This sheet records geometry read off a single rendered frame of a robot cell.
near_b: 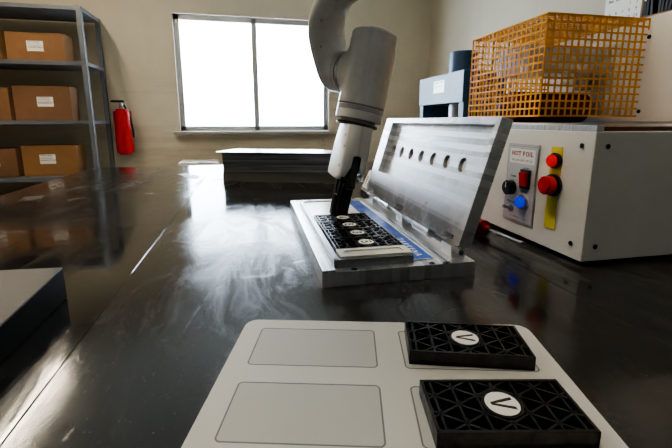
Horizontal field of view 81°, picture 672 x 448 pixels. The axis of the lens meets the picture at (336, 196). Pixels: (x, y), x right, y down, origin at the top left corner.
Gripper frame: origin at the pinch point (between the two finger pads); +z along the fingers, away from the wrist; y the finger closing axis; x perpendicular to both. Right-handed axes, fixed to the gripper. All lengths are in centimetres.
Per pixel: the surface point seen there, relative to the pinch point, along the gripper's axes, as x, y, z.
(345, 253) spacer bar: -3.7, 22.5, 2.3
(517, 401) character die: 2, 50, 2
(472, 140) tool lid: 12.5, 18.5, -15.7
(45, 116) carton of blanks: -188, -310, 21
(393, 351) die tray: -3.3, 41.4, 4.5
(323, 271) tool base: -6.8, 25.3, 4.0
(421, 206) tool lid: 10.5, 11.7, -4.1
